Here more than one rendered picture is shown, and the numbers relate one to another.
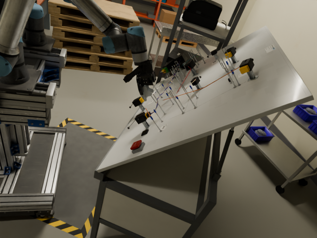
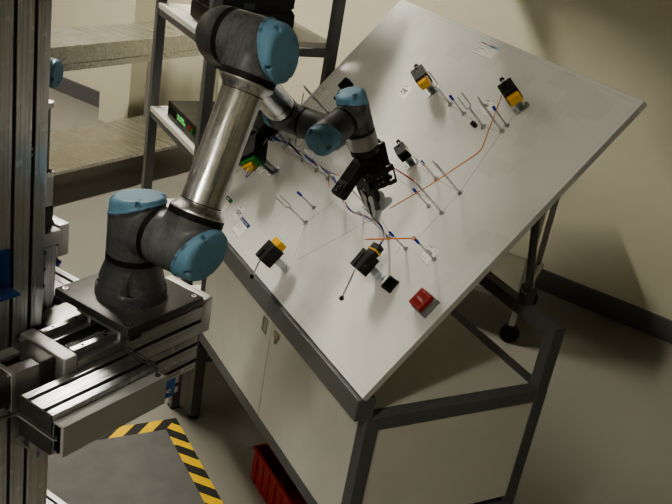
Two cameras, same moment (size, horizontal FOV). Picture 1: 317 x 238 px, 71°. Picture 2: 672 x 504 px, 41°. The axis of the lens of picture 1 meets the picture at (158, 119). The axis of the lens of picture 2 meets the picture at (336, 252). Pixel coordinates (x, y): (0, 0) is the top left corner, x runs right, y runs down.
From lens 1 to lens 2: 1.64 m
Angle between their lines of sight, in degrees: 34
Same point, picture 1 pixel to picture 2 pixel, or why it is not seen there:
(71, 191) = not seen: outside the picture
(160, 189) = (450, 380)
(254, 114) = (594, 151)
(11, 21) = (237, 155)
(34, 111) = (179, 354)
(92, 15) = (276, 96)
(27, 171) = not seen: outside the picture
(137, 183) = (416, 392)
